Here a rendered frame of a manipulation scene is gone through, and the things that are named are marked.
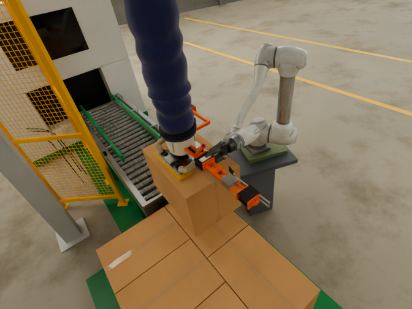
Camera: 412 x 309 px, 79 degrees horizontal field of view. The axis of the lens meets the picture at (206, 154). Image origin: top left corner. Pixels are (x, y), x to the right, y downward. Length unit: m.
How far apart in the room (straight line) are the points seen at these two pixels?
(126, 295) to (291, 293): 1.02
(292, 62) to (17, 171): 2.19
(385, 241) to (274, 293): 1.35
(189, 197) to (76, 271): 1.70
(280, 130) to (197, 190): 0.86
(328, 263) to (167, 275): 1.37
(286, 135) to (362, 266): 1.27
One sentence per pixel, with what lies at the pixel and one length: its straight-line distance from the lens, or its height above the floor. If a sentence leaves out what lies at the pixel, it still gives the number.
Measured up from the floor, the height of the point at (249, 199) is 1.26.
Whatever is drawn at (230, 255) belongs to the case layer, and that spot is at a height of 0.54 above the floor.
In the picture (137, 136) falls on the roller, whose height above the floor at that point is 0.52.
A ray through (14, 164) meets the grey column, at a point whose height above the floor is 1.07.
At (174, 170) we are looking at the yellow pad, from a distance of 1.55.
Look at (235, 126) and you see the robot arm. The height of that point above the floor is 1.23.
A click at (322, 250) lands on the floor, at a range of 2.56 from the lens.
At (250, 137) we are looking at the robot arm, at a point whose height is 1.26.
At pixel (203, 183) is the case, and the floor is 1.11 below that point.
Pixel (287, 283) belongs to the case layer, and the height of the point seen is 0.54.
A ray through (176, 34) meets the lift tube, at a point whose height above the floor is 1.88.
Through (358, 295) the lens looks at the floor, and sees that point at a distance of 2.46.
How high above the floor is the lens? 2.17
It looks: 40 degrees down
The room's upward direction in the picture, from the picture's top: 10 degrees counter-clockwise
